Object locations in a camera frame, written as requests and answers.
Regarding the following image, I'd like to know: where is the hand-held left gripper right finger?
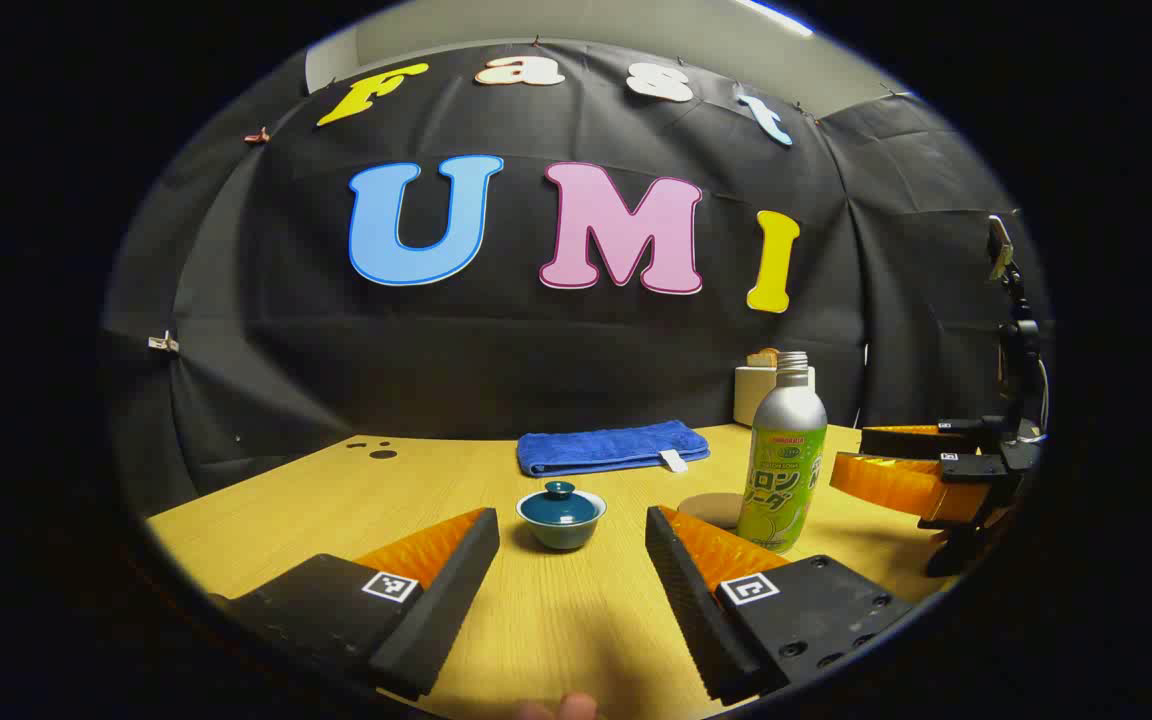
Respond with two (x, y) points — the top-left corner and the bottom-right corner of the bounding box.
(645, 505), (915, 706)

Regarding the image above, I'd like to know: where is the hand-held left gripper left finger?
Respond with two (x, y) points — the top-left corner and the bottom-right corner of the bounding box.
(211, 507), (501, 701)

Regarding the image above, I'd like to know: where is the round brown coaster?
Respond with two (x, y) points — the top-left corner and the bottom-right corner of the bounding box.
(677, 492), (745, 531)

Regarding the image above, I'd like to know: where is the silver green water bottle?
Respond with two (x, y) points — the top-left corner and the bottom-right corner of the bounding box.
(737, 351), (828, 554)

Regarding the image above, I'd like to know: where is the teal teacup with white rim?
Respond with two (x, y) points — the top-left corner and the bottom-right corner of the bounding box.
(516, 487), (608, 551)

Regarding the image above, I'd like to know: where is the teal teacup lid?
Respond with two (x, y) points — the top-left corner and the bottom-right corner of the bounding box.
(521, 481), (595, 527)

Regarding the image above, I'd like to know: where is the white toaster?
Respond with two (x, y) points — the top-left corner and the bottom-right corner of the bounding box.
(733, 365), (817, 428)

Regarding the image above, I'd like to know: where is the blue folded towel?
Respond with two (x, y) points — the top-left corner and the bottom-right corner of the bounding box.
(517, 420), (711, 478)

